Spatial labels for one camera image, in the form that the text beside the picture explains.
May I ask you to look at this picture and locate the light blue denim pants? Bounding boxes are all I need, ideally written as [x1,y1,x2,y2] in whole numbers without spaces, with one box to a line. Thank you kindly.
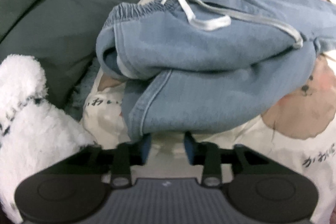
[96,0,335,140]

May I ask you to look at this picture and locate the white fluffy garment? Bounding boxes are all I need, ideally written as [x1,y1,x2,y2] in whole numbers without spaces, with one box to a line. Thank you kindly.
[1,55,96,223]

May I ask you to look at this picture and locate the cream bear print bedsheet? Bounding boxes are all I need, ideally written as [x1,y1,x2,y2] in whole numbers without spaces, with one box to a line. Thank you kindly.
[81,0,335,223]

